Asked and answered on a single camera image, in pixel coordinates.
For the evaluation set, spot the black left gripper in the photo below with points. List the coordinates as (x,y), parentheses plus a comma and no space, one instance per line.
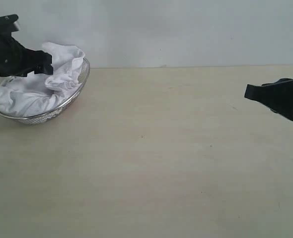
(14,58)

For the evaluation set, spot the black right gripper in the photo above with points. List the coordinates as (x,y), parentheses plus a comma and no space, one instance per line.
(277,96)

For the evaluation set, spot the white t-shirt red lettering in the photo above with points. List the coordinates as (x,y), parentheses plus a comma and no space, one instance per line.
(38,93)

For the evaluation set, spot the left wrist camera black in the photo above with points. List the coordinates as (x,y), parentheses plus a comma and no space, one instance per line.
(9,24)

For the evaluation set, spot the metal wire mesh basket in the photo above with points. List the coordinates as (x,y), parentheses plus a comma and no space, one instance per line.
(44,117)

